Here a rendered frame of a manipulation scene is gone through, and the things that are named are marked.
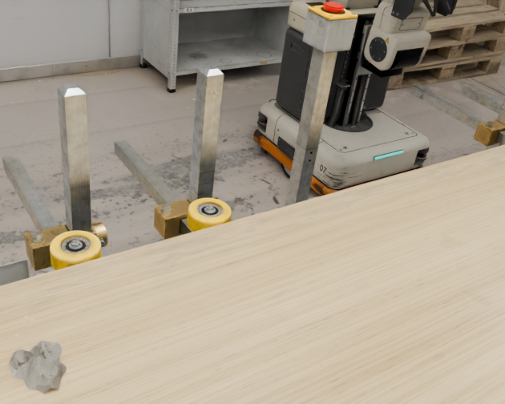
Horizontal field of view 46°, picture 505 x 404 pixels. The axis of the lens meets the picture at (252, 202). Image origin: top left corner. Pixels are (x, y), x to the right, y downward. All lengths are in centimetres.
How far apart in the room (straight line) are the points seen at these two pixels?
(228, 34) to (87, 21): 101
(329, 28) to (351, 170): 161
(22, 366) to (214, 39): 366
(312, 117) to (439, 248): 37
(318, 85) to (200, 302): 53
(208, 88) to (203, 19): 316
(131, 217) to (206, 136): 153
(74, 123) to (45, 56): 290
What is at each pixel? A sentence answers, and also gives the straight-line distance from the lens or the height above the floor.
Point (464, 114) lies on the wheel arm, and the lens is 189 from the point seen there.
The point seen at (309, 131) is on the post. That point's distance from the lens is 127.
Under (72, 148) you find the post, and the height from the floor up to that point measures 103.
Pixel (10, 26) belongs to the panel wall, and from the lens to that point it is 378.
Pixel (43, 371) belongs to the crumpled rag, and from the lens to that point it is 82.
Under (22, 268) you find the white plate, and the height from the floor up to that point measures 78.
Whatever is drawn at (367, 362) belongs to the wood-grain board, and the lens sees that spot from 88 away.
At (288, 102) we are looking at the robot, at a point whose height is 36.
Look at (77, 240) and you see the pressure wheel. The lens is 101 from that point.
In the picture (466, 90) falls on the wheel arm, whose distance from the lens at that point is 219.
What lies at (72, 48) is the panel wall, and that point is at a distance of 392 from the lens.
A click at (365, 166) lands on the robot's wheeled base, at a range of 278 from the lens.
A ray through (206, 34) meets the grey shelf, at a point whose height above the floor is 18.
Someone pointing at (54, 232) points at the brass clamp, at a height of 86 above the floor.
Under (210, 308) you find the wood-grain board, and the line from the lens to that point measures 91.
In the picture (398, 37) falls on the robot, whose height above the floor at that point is 80.
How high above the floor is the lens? 153
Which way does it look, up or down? 33 degrees down
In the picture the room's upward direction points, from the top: 8 degrees clockwise
